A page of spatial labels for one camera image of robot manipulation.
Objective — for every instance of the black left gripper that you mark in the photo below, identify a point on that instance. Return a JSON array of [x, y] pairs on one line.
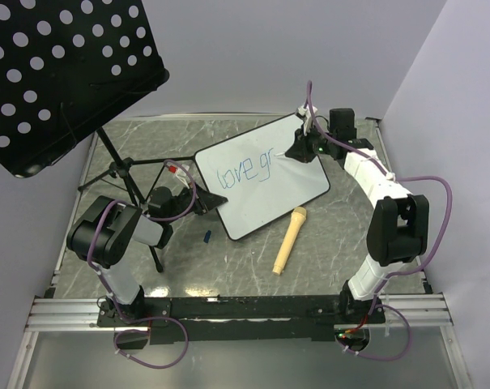
[[206, 201]]

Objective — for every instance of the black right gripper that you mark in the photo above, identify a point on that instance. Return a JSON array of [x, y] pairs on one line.
[[300, 150]]

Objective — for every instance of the blue marker cap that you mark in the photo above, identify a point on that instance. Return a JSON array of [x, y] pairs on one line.
[[207, 236]]

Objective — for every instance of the white whiteboard black frame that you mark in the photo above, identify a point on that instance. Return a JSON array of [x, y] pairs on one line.
[[260, 187]]

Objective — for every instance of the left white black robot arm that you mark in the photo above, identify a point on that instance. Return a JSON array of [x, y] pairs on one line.
[[102, 234]]

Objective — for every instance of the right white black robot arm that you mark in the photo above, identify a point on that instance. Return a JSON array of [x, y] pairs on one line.
[[398, 231]]

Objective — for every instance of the beige toy microphone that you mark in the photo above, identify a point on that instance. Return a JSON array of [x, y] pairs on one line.
[[298, 217]]

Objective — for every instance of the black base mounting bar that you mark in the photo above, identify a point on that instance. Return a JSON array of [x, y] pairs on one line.
[[174, 319]]

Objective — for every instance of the black perforated music stand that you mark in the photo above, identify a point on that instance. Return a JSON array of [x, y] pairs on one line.
[[66, 69]]

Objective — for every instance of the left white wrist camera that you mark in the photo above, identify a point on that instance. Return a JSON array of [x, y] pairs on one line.
[[180, 171]]

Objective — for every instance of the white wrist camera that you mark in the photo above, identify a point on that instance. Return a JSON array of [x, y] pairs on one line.
[[306, 113], [180, 171]]

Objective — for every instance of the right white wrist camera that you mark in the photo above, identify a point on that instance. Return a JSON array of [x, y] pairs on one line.
[[306, 113]]

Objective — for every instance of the aluminium rail frame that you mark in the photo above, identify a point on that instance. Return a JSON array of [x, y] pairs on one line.
[[416, 346]]

